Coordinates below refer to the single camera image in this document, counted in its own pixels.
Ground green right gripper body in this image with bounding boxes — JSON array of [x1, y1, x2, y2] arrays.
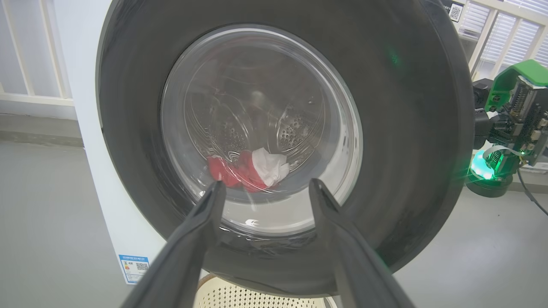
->
[[473, 60, 548, 167]]

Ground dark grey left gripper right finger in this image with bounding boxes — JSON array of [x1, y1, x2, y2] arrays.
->
[[309, 178, 416, 308]]

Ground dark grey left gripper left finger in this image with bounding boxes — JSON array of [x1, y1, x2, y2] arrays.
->
[[121, 181, 226, 308]]

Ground red and white garment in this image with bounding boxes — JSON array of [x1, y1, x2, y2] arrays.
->
[[237, 148, 290, 193], [207, 155, 241, 189]]

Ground black round glass washer door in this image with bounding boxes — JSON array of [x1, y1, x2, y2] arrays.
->
[[96, 0, 476, 298]]

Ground cream perforated laundry basket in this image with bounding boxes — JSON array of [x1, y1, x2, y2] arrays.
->
[[194, 274, 339, 308]]

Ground white front-load washing machine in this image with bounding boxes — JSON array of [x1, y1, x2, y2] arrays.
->
[[51, 0, 206, 285]]

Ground blue energy label sticker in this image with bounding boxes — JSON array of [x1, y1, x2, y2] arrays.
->
[[119, 255, 150, 284]]

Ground white window blinds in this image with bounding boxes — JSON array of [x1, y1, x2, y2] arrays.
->
[[458, 0, 548, 82]]

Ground black framed QR code sign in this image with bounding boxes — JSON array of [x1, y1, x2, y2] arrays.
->
[[448, 2, 465, 23]]

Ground steel perforated washer drum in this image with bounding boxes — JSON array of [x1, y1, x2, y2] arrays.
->
[[184, 45, 327, 189]]

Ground thin black cable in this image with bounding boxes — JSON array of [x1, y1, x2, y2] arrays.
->
[[516, 168, 548, 216]]

